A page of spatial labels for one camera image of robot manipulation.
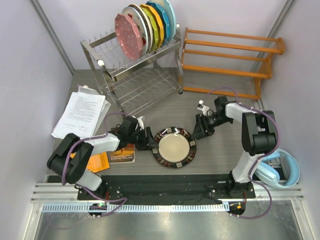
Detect pink dotted plate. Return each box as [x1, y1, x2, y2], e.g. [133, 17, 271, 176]
[114, 13, 143, 61]

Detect brown floral pattern plate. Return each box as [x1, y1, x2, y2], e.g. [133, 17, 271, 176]
[128, 4, 154, 53]

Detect dark paperback book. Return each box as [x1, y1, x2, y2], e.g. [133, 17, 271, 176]
[107, 144, 135, 164]

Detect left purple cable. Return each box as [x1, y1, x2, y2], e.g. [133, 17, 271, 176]
[61, 112, 137, 218]

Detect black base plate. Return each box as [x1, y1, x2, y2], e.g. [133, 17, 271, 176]
[76, 174, 257, 203]

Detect dark rimmed cream plate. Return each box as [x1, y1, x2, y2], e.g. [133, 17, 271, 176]
[152, 126, 197, 169]

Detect light blue plate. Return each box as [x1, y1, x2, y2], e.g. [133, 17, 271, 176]
[152, 0, 177, 41]

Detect stack of white papers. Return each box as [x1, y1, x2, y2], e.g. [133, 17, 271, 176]
[51, 85, 111, 139]

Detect orange plate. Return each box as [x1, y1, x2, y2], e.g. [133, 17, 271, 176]
[140, 4, 165, 48]

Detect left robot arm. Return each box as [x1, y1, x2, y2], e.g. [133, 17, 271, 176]
[46, 115, 159, 200]

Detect light blue headphones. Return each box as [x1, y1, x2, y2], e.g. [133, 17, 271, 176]
[254, 148, 301, 189]

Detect green plate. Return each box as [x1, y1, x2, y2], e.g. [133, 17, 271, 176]
[140, 4, 161, 52]

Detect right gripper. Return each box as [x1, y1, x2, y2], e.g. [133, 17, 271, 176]
[191, 113, 233, 140]

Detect blue dotted plate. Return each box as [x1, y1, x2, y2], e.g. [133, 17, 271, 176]
[146, 0, 171, 45]

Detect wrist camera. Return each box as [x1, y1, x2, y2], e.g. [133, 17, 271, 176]
[197, 100, 210, 116]
[136, 115, 146, 130]

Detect steel dish rack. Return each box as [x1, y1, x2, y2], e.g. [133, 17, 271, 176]
[80, 24, 184, 116]

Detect orange wooden shelf rack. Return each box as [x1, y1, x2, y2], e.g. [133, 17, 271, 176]
[180, 28, 286, 100]

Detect white strawberry plate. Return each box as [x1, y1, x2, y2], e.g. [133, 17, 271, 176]
[122, 6, 149, 55]

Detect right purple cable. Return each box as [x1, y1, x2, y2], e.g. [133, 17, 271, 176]
[203, 86, 282, 220]

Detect purple cable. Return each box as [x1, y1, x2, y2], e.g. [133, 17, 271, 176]
[61, 112, 137, 218]
[203, 86, 282, 220]

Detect orange booklet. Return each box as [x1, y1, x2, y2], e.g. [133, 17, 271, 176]
[86, 152, 110, 173]

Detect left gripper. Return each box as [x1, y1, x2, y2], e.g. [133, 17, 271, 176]
[127, 126, 159, 151]

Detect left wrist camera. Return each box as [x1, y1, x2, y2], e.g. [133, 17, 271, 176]
[136, 115, 146, 130]

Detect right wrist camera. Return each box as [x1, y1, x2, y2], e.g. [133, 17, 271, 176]
[197, 100, 210, 116]

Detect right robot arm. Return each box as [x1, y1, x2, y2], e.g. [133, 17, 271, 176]
[191, 96, 278, 199]

